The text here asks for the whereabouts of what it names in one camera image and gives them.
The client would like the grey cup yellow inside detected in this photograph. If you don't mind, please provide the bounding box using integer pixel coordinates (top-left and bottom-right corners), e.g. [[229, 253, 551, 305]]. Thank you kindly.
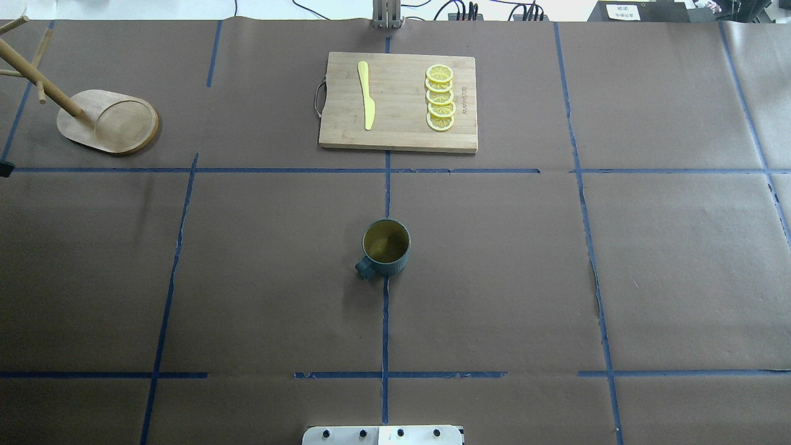
[[355, 219, 412, 281]]

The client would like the wooden cup storage rack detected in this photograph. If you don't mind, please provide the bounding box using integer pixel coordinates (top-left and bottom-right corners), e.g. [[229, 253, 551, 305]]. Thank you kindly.
[[1, 28, 161, 156]]

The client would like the lemon slice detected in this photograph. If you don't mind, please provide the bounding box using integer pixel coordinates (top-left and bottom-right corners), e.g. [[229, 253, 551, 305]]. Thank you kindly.
[[426, 112, 455, 132], [426, 101, 457, 119], [426, 90, 454, 105], [425, 79, 453, 93], [425, 63, 454, 84]]

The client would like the yellow plastic knife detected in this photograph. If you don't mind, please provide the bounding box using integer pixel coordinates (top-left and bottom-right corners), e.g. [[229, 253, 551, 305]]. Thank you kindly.
[[358, 60, 376, 130]]

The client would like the wooden cutting board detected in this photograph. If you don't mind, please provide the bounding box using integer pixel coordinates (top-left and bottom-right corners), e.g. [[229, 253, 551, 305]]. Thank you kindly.
[[318, 53, 478, 154]]

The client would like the brown paper table cover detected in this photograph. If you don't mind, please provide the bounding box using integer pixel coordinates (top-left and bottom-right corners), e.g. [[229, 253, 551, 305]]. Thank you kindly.
[[2, 17, 790, 444]]

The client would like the black box white label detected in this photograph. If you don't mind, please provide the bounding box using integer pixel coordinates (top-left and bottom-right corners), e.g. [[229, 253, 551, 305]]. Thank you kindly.
[[587, 1, 690, 23]]

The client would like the aluminium frame post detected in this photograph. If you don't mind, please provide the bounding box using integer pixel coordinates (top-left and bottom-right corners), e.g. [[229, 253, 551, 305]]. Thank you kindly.
[[372, 0, 404, 29]]

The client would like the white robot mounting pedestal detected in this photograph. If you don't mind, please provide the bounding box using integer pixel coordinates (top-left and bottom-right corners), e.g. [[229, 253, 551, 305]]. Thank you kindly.
[[302, 425, 465, 444]]

